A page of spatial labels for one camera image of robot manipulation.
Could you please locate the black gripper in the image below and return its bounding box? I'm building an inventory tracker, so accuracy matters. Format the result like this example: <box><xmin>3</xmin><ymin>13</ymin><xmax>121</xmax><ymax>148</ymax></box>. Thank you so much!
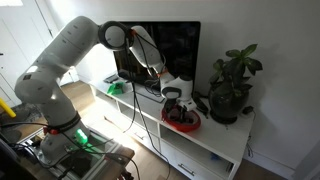
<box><xmin>163</xmin><ymin>97</ymin><xmax>188</xmax><ymax>123</ymax></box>

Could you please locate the aluminium robot base table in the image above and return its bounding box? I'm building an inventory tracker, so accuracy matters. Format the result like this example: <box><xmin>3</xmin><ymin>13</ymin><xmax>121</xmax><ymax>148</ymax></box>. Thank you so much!
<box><xmin>31</xmin><ymin>128</ymin><xmax>136</xmax><ymax>180</ymax></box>

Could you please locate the white TV stand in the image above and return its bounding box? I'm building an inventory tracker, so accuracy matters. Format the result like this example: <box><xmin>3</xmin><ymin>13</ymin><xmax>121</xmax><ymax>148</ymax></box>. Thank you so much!
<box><xmin>88</xmin><ymin>78</ymin><xmax>256</xmax><ymax>180</ymax></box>

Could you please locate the small black remote control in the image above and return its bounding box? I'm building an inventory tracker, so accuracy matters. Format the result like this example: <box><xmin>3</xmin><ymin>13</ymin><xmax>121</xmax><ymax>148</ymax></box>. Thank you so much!
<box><xmin>103</xmin><ymin>73</ymin><xmax>119</xmax><ymax>84</ymax></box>

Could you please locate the dark round plant pot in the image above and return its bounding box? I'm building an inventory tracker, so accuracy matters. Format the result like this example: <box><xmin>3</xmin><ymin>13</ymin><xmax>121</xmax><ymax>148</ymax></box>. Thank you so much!
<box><xmin>208</xmin><ymin>81</ymin><xmax>251</xmax><ymax>125</ymax></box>

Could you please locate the small blue object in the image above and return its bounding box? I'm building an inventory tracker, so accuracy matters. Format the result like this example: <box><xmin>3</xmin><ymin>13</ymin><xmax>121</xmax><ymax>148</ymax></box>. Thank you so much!
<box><xmin>209</xmin><ymin>152</ymin><xmax>224</xmax><ymax>162</ymax></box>

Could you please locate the black flat screen TV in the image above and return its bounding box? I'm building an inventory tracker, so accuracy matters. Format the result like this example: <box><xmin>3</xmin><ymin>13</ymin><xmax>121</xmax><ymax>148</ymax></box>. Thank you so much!
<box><xmin>113</xmin><ymin>20</ymin><xmax>202</xmax><ymax>101</ymax></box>

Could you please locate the green plastic box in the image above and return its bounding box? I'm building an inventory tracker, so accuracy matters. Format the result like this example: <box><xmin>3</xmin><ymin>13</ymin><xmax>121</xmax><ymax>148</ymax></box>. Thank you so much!
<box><xmin>106</xmin><ymin>81</ymin><xmax>125</xmax><ymax>97</ymax></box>

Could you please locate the green leafy plant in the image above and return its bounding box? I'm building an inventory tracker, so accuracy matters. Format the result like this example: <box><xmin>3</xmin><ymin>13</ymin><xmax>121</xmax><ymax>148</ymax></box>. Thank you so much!
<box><xmin>209</xmin><ymin>43</ymin><xmax>264</xmax><ymax>101</ymax></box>

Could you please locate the black equipment case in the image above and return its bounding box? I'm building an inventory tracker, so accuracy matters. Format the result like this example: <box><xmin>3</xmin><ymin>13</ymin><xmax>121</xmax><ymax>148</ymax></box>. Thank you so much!
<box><xmin>0</xmin><ymin>133</ymin><xmax>38</xmax><ymax>180</ymax></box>

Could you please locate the yellow rod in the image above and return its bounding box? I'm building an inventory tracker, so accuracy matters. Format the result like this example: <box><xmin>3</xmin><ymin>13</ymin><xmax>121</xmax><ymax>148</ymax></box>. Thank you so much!
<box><xmin>0</xmin><ymin>97</ymin><xmax>17</xmax><ymax>119</ymax></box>

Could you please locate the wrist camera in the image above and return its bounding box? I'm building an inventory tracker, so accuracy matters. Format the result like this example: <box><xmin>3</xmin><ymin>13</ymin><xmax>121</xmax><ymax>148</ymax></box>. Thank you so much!
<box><xmin>179</xmin><ymin>99</ymin><xmax>198</xmax><ymax>113</ymax></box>

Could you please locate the black power cord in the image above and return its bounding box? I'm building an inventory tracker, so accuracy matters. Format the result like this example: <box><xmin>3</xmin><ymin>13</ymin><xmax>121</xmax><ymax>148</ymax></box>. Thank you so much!
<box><xmin>193</xmin><ymin>91</ymin><xmax>210</xmax><ymax>118</ymax></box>

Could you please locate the white drawer with handle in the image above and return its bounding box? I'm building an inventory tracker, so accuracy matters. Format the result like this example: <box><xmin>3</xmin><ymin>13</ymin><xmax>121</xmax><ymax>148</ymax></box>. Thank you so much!
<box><xmin>160</xmin><ymin>139</ymin><xmax>234</xmax><ymax>180</ymax></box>
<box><xmin>128</xmin><ymin>123</ymin><xmax>162</xmax><ymax>156</ymax></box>

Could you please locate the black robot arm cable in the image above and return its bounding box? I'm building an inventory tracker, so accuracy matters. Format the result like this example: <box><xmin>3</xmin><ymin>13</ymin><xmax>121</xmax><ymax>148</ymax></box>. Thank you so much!
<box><xmin>124</xmin><ymin>33</ymin><xmax>172</xmax><ymax>180</ymax></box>

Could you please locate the black base cable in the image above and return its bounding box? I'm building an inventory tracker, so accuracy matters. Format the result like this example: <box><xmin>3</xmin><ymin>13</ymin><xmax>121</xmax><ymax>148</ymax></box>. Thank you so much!
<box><xmin>0</xmin><ymin>120</ymin><xmax>141</xmax><ymax>180</ymax></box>

